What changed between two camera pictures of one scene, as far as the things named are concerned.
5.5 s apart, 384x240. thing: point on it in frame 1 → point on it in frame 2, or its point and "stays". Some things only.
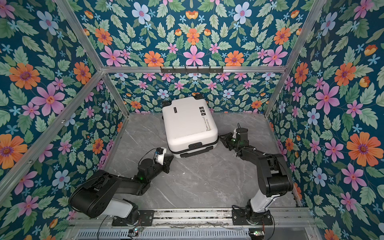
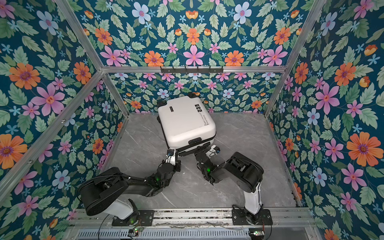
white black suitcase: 190,128 stays
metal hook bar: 191,70 stays
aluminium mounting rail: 295,217 stays
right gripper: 226,139 → 197,154
